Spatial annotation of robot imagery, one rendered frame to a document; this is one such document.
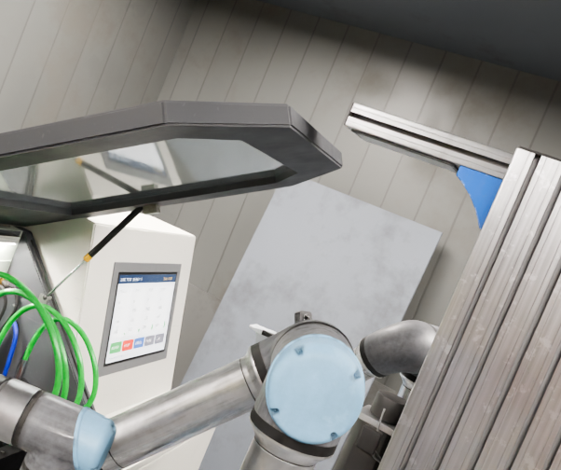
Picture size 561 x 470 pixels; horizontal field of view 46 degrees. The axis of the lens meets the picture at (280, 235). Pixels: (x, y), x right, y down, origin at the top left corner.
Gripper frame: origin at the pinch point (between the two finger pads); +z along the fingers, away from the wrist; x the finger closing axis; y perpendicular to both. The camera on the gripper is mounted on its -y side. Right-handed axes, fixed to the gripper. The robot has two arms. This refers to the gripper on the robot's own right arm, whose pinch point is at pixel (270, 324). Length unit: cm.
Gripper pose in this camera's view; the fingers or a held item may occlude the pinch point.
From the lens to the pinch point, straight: 196.3
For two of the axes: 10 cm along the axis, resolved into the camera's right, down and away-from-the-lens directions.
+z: -5.6, -2.8, 7.8
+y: -2.8, 9.5, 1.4
